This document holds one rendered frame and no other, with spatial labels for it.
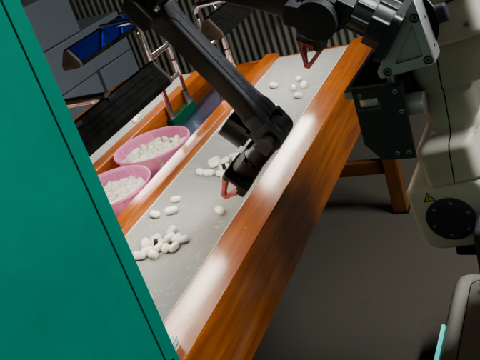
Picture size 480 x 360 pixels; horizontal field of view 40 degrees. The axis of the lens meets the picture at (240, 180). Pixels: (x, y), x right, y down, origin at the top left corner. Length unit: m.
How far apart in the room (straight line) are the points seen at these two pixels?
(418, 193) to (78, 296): 0.78
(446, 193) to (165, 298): 0.63
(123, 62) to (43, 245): 3.49
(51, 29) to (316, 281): 2.10
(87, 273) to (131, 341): 0.14
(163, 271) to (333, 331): 0.97
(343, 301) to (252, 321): 1.07
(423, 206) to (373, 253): 1.26
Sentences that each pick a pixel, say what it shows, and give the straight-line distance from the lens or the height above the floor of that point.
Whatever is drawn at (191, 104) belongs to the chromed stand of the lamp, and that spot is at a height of 0.70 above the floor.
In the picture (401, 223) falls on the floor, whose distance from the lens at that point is 2.84.
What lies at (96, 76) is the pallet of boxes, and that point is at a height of 0.63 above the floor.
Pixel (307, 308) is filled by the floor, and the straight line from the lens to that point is 2.50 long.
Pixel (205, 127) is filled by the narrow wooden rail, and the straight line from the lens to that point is 2.21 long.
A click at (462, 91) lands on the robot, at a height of 0.99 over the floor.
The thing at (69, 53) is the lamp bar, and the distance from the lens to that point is 2.39.
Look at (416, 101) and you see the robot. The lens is 1.33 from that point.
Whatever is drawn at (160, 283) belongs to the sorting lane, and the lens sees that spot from 1.51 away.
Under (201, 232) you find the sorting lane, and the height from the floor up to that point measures 0.74.
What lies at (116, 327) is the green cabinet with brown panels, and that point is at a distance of 0.99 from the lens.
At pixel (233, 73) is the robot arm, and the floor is 1.13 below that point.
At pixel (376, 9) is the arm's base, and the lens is 1.14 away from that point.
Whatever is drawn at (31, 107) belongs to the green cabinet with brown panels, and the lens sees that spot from 0.88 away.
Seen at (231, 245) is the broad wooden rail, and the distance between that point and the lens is 1.49.
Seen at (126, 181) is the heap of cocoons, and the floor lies 0.74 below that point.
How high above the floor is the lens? 1.50
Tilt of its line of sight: 25 degrees down
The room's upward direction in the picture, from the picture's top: 19 degrees counter-clockwise
